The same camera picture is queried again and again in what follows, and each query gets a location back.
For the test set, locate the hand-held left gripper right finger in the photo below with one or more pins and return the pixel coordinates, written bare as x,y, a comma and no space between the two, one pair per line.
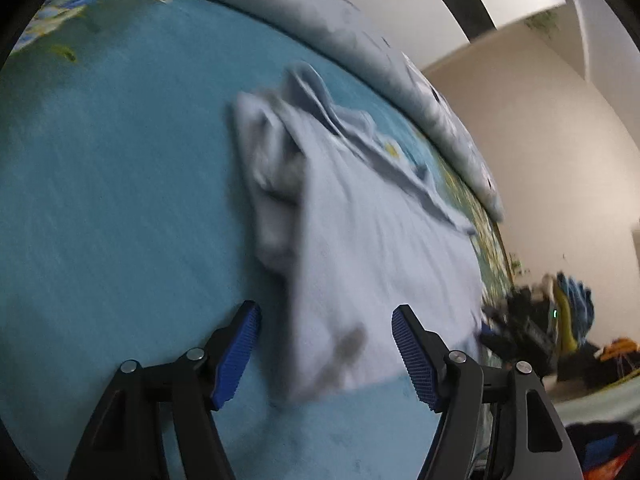
415,360

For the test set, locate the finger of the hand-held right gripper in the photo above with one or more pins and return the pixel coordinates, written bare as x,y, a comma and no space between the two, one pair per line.
495,342

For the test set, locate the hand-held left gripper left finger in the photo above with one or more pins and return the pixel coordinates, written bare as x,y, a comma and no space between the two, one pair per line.
235,355

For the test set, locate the light blue shirt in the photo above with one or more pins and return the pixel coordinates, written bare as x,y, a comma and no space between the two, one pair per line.
360,240

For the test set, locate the pile of knitted clothes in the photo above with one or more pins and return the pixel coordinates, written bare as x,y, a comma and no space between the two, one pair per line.
575,310

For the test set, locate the dark cloth with orange print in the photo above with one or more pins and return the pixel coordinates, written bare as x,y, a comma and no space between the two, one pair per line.
605,450

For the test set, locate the blue floral blanket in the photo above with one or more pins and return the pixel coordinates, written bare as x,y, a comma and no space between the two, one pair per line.
115,200

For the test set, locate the grey-blue quilt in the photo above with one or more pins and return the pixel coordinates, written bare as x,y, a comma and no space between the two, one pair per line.
380,55

